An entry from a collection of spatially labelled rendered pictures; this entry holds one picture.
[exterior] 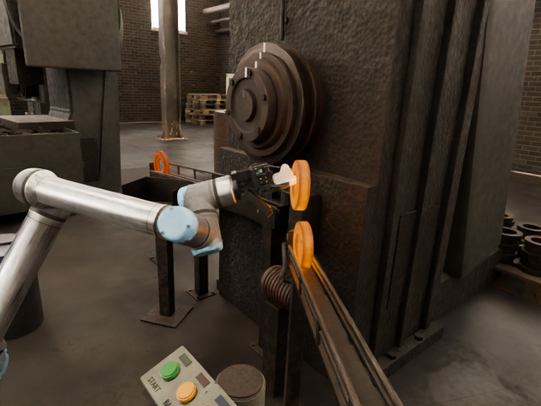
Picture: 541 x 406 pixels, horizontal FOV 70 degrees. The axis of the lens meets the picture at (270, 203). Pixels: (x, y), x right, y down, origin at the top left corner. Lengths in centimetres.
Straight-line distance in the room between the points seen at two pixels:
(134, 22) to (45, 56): 839
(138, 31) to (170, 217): 1128
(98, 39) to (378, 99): 308
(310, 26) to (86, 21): 271
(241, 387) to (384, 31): 113
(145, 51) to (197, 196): 1113
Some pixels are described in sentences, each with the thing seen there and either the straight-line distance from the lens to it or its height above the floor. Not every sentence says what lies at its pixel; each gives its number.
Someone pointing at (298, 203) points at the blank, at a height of 87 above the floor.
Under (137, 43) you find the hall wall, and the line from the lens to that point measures 1212.
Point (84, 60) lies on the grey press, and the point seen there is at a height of 134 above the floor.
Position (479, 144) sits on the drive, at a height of 97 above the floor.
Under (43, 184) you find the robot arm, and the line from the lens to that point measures 129.
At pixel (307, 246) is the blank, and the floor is 73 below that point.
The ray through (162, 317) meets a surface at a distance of 218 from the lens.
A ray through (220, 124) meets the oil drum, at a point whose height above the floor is 75.
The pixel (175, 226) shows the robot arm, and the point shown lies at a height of 85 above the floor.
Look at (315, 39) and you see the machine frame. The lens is 162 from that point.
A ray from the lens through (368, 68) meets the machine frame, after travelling 144.
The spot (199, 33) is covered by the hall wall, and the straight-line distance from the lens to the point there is 1300.
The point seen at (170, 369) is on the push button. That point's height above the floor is 61.
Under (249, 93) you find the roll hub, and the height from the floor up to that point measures 116.
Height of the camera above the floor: 119
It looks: 17 degrees down
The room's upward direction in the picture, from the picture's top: 2 degrees clockwise
